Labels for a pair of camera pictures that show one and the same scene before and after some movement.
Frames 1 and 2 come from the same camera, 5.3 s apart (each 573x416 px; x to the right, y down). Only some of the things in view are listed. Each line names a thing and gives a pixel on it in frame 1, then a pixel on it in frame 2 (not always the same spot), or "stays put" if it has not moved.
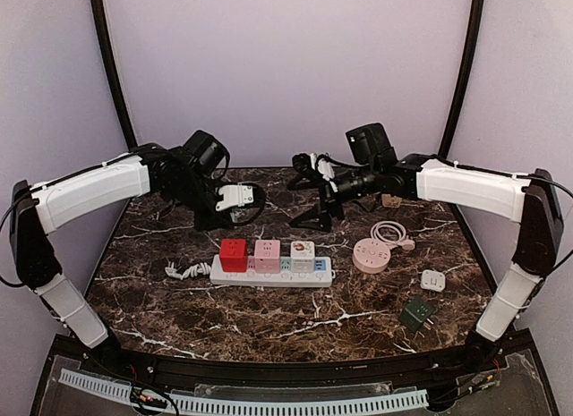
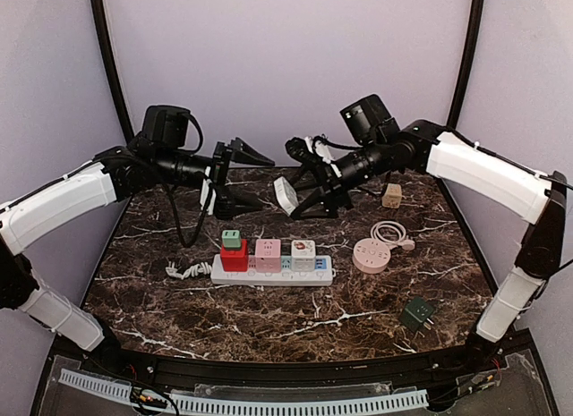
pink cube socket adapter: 267,256 stays put
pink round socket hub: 371,255 stays put
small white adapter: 432,280 → 286,195
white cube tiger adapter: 303,257 stays put
